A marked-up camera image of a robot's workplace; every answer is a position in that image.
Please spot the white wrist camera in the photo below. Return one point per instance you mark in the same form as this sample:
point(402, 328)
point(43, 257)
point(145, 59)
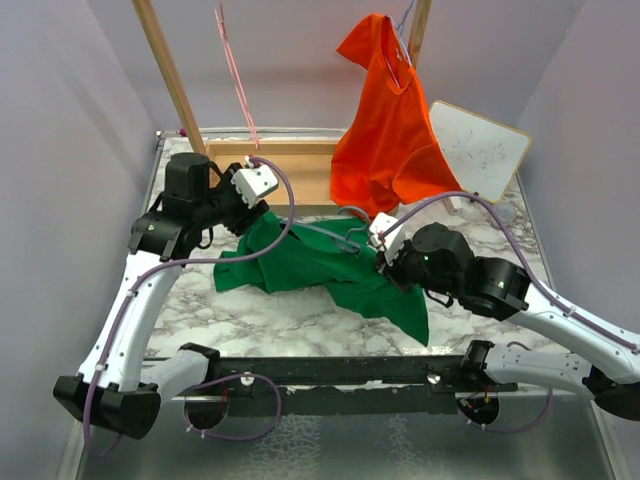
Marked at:
point(253, 184)
point(387, 237)

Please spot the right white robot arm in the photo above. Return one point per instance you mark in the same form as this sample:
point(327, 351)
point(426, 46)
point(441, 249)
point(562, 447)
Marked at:
point(599, 363)

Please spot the lilac hanger under orange shirt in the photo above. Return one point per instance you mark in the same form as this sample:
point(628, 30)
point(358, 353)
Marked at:
point(399, 25)

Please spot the orange t shirt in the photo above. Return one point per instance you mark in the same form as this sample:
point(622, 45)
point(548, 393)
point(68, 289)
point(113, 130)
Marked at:
point(390, 154)

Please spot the small whiteboard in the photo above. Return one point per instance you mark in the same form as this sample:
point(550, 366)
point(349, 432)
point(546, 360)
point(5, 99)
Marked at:
point(484, 155)

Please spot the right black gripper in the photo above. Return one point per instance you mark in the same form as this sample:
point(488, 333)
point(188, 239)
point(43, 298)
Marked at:
point(392, 270)

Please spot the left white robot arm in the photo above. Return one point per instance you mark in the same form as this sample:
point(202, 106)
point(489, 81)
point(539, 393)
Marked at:
point(111, 389)

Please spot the wooden clothes rack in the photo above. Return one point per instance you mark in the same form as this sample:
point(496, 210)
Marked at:
point(305, 162)

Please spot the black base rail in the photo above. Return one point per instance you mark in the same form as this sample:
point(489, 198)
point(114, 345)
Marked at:
point(326, 386)

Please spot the blue grey plastic hanger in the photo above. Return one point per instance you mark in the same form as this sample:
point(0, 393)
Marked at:
point(343, 242)

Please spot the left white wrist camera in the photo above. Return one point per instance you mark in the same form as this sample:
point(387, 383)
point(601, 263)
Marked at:
point(253, 184)

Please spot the pink wire hanger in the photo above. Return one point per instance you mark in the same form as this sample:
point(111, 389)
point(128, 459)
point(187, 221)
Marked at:
point(235, 75)

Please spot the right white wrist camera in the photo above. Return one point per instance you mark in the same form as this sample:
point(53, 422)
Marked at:
point(387, 237)

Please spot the clear plastic cup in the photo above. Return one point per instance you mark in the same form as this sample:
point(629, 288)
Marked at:
point(506, 211)

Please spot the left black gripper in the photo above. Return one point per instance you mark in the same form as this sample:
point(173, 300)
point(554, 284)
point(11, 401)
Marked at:
point(246, 215)

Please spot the green t shirt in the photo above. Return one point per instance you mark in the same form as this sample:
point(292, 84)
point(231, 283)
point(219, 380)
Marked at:
point(308, 259)

